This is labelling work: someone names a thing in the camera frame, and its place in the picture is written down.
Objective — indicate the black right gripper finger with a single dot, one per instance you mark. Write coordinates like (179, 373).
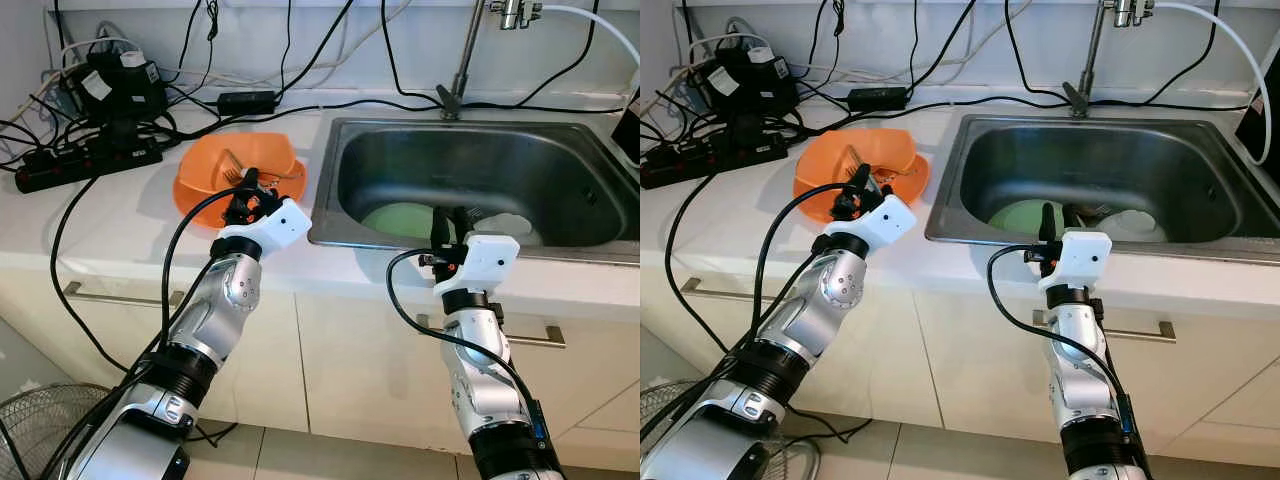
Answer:
(462, 222)
(1047, 225)
(1071, 220)
(439, 228)

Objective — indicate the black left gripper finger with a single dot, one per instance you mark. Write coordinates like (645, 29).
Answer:
(883, 188)
(248, 180)
(860, 176)
(272, 193)

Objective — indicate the metal fork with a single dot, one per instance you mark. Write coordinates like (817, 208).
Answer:
(860, 155)
(232, 160)

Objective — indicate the orange plastic bowl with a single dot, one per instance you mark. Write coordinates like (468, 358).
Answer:
(200, 160)
(815, 155)

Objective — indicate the orange plastic plate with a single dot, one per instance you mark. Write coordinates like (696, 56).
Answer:
(808, 203)
(190, 208)

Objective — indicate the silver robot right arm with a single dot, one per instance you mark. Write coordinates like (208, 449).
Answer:
(1075, 370)
(480, 370)

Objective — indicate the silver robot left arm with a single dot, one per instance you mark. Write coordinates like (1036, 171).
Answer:
(215, 310)
(830, 300)

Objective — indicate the white kitchen cabinet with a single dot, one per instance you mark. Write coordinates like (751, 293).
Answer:
(350, 380)
(950, 370)

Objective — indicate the green plate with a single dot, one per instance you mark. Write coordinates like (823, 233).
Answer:
(1012, 217)
(395, 220)

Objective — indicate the white bowl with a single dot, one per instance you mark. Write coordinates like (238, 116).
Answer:
(1135, 222)
(510, 225)

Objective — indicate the stainless steel sink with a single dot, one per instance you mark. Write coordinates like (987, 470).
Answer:
(1100, 160)
(480, 160)

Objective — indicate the black adapter brick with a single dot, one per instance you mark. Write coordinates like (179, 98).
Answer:
(878, 98)
(247, 101)

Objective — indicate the black power strip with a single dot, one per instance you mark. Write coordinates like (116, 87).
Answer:
(715, 160)
(90, 165)

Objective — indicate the black charger with white label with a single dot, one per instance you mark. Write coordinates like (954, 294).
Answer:
(120, 90)
(745, 85)

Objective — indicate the steel faucet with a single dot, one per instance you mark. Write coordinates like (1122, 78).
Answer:
(463, 70)
(1092, 60)

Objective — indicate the black water dispenser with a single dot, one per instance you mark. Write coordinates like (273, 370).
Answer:
(1262, 125)
(630, 130)

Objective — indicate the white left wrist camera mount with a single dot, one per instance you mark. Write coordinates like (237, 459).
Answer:
(885, 220)
(280, 225)

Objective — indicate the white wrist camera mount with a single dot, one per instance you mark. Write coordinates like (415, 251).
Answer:
(490, 260)
(1085, 258)
(885, 220)
(280, 225)

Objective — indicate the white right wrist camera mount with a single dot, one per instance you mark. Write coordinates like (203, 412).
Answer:
(1085, 258)
(490, 260)

